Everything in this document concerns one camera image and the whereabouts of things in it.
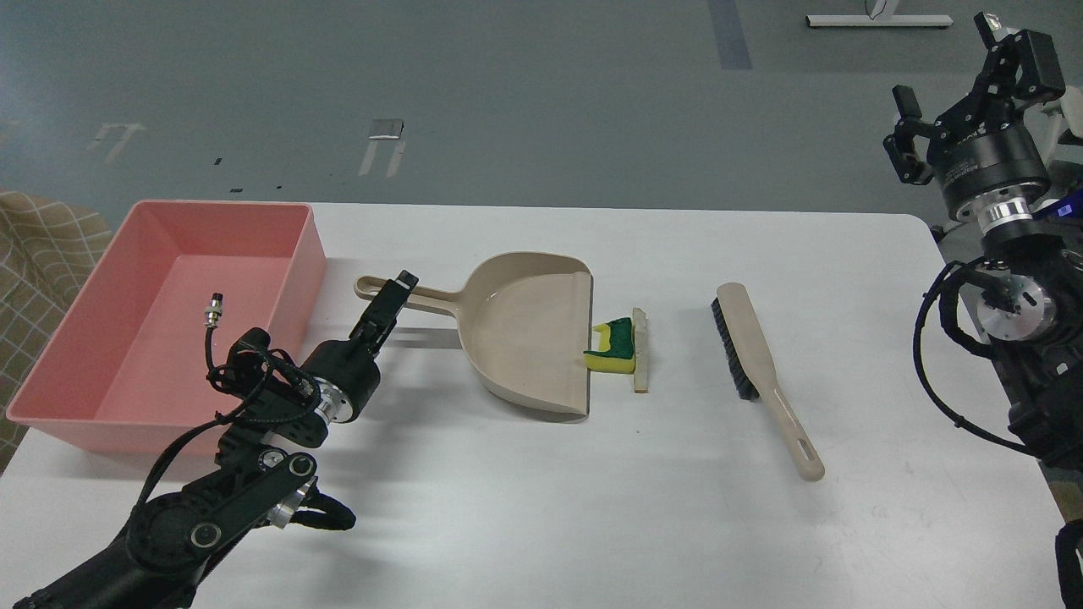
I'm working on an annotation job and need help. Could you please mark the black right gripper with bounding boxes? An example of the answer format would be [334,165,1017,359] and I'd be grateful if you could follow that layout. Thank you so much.
[882,12,1067,222]

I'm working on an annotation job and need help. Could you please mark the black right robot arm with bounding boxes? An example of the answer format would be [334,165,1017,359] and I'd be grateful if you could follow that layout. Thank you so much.
[882,12,1082,472]

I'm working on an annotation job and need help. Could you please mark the white table foot bar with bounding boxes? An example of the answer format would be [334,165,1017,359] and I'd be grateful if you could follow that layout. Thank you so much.
[805,14,954,30]

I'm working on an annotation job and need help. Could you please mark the beige plastic dustpan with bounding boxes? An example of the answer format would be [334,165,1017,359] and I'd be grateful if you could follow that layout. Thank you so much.
[404,251,593,420]

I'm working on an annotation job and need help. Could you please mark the checkered beige cloth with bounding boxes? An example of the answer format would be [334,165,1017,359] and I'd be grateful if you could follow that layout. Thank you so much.
[0,190,113,475]

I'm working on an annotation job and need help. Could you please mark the white office chair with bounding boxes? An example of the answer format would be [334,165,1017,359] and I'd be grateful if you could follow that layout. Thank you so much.
[1040,85,1082,168]

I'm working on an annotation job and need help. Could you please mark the yellow green sponge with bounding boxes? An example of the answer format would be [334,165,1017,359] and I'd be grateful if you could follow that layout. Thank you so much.
[583,316,637,375]

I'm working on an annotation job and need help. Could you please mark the white beige sponge slice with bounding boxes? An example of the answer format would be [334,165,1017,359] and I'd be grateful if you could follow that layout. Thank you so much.
[632,307,651,396]

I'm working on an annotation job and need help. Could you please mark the pink plastic bin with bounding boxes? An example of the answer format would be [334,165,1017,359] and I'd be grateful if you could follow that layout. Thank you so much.
[8,200,327,454]

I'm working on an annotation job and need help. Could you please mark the beige hand brush black bristles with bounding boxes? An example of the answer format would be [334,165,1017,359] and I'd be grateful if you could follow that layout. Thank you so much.
[712,282,827,482]

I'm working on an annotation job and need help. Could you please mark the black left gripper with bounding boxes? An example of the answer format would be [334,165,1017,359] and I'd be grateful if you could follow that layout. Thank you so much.
[302,270,419,423]

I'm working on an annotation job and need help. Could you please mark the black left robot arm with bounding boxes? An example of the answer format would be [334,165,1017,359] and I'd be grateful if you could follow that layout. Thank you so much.
[16,271,418,608]

